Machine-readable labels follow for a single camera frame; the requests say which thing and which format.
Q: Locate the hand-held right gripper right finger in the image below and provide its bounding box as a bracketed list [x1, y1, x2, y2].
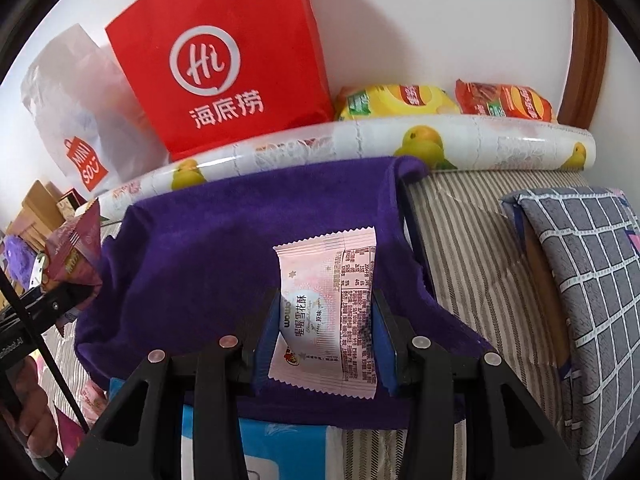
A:
[371, 287, 583, 480]

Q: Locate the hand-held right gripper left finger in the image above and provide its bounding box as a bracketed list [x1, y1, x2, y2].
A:
[60, 290, 284, 480]

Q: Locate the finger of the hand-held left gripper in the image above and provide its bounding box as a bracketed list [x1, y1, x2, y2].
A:
[14, 281, 102, 335]

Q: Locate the red patterned triangular snack packet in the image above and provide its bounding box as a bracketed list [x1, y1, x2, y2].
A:
[44, 199, 104, 287]

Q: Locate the pink snack packet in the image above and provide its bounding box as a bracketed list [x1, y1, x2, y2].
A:
[272, 225, 379, 401]

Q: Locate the purple towel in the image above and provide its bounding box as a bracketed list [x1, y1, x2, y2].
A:
[74, 156, 496, 431]

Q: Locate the person's left hand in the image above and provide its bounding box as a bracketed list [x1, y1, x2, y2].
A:
[0, 355, 57, 461]

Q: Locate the blue and white tissue pack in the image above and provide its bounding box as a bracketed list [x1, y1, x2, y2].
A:
[181, 402, 342, 480]

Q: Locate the striped bed sheet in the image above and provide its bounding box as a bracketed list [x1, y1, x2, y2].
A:
[345, 167, 601, 480]

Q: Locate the white plastic bag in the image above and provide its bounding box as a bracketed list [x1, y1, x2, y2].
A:
[20, 24, 168, 196]

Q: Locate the fruit print tablecloth roll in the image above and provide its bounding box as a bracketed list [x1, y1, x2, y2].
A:
[97, 115, 598, 211]

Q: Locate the grey plaid cloth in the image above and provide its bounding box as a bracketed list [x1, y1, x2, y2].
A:
[500, 186, 640, 480]

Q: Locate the yellow chips bag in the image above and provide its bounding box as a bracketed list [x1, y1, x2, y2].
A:
[334, 85, 462, 122]

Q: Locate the orange chips bag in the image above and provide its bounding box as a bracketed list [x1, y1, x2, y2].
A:
[454, 79, 557, 123]

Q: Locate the red paper bag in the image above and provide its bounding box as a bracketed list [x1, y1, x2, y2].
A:
[105, 0, 335, 162]

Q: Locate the black strap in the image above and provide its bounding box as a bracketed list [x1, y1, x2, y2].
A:
[0, 269, 92, 433]

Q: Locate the brown wooden frame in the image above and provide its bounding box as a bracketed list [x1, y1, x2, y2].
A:
[557, 0, 610, 131]

